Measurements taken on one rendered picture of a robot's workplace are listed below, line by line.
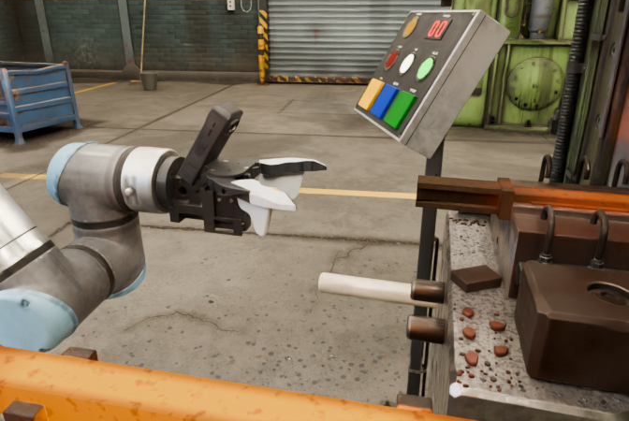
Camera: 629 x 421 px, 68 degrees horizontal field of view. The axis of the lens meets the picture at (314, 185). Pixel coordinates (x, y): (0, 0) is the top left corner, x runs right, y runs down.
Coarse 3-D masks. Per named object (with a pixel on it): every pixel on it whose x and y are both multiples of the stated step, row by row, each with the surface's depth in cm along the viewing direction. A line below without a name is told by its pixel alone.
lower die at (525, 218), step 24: (600, 192) 57; (624, 192) 57; (528, 216) 49; (576, 216) 49; (624, 216) 48; (504, 240) 54; (528, 240) 46; (552, 240) 46; (576, 240) 45; (624, 240) 44; (504, 264) 53; (576, 264) 46; (624, 264) 45
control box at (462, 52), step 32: (416, 32) 107; (448, 32) 92; (480, 32) 87; (384, 64) 116; (416, 64) 99; (448, 64) 88; (480, 64) 89; (448, 96) 90; (384, 128) 100; (416, 128) 91; (448, 128) 92
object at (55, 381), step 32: (0, 352) 30; (32, 352) 30; (0, 384) 27; (32, 384) 27; (64, 384) 27; (96, 384) 27; (128, 384) 27; (160, 384) 27; (192, 384) 27; (224, 384) 27; (64, 416) 27; (96, 416) 26; (128, 416) 26; (160, 416) 25; (192, 416) 25; (224, 416) 25; (256, 416) 25; (288, 416) 25; (320, 416) 25; (352, 416) 25; (384, 416) 25; (416, 416) 25; (448, 416) 25
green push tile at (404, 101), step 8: (400, 96) 98; (408, 96) 94; (416, 96) 92; (400, 104) 96; (408, 104) 92; (392, 112) 97; (400, 112) 94; (384, 120) 100; (392, 120) 96; (400, 120) 93
